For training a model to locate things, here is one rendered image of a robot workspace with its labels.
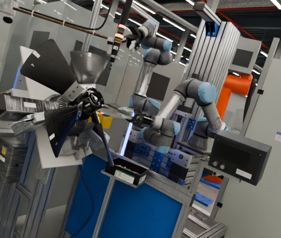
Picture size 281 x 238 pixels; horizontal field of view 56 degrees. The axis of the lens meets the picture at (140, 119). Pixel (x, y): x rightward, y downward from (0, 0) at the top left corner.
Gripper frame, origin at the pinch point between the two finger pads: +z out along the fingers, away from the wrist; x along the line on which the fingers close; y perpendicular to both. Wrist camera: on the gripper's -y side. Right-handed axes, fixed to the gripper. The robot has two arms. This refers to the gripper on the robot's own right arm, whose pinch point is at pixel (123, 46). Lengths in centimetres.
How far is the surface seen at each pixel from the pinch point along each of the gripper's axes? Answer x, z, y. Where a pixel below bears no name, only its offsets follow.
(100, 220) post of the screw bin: -27, 76, 70
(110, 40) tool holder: -4.3, 16.8, -14.3
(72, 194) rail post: 12, 65, 96
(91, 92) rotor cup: -8.9, 42.8, 0.0
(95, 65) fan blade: 3.6, 23.1, 0.9
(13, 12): 46, 33, -25
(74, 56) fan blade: 15.4, 26.1, -3.1
